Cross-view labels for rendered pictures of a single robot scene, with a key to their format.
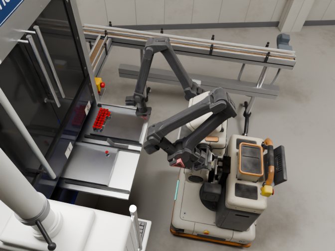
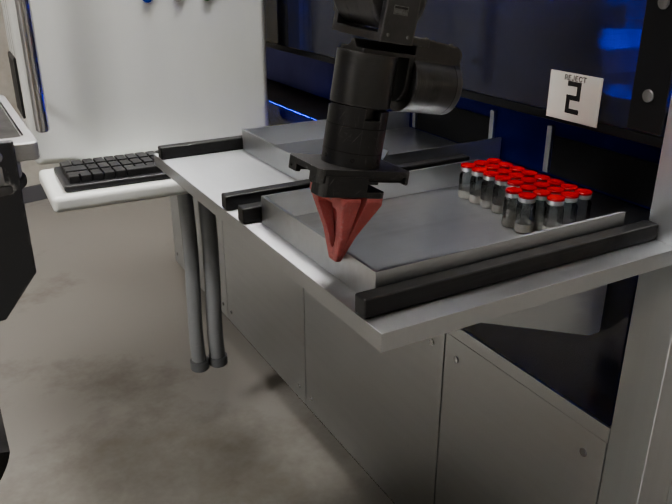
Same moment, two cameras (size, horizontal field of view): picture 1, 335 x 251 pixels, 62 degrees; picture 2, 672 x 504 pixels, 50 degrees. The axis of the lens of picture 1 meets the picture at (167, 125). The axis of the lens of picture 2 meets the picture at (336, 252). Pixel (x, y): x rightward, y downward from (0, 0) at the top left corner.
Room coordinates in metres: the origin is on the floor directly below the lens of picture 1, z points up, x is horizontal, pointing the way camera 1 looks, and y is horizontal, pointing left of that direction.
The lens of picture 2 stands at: (1.75, -0.24, 1.19)
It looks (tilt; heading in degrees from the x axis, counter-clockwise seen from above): 23 degrees down; 143
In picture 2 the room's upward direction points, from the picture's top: straight up
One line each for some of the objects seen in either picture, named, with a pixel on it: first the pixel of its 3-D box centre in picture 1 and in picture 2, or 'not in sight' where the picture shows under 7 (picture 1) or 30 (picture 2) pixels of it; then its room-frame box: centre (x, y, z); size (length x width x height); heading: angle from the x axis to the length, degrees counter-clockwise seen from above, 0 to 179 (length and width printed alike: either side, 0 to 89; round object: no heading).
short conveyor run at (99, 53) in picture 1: (91, 63); not in sight; (1.76, 0.64, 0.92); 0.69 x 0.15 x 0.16; 173
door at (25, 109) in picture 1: (20, 128); not in sight; (0.68, 0.62, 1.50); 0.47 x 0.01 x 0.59; 173
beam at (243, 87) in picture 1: (197, 81); not in sight; (2.06, -0.27, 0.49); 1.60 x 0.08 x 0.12; 83
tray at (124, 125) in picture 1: (119, 123); (436, 217); (1.18, 0.34, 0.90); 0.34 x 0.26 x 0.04; 83
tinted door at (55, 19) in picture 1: (62, 59); not in sight; (1.12, 0.57, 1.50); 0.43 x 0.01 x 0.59; 173
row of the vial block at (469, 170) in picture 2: (104, 120); (507, 197); (1.19, 0.45, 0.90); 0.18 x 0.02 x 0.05; 173
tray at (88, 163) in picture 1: (87, 162); (368, 143); (0.86, 0.50, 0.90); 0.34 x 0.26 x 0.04; 83
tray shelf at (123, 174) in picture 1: (106, 144); (389, 194); (1.02, 0.41, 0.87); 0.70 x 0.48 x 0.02; 173
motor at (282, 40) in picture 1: (283, 45); not in sight; (2.17, -1.02, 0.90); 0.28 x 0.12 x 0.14; 173
